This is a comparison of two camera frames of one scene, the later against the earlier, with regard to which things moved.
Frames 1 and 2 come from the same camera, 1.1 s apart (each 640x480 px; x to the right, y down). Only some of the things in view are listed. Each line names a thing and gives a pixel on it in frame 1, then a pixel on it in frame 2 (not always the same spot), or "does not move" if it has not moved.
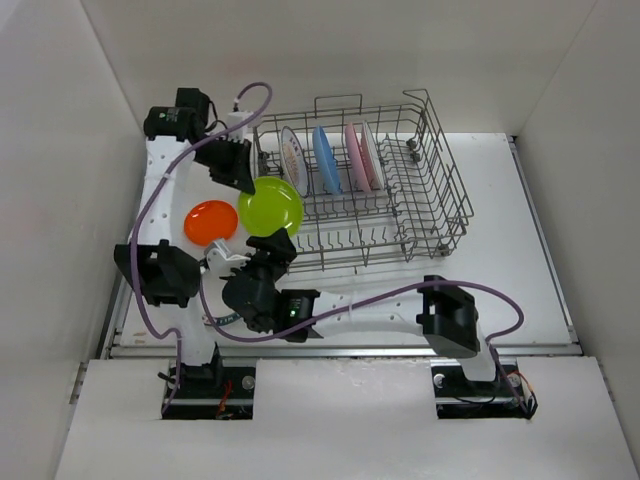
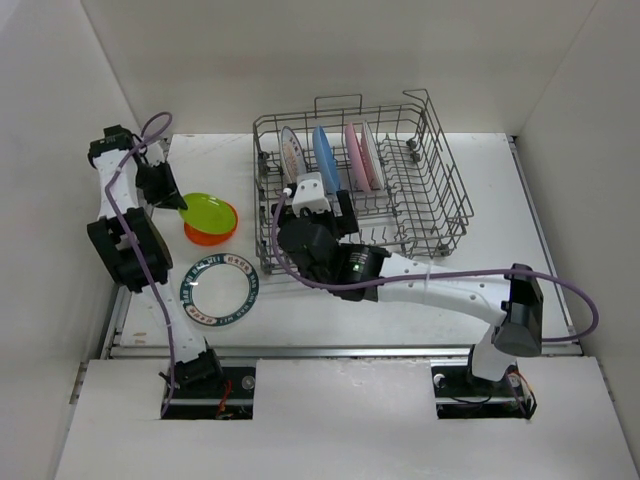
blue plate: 325,160 does not move
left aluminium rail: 118,316 does not move
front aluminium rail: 341,350 does not move
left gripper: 237,173 -> 174,200
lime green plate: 275,205 -> 208,212
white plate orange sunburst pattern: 293,161 does not move
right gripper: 282,248 -> 347,223
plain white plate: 376,167 does not move
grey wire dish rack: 377,186 does not move
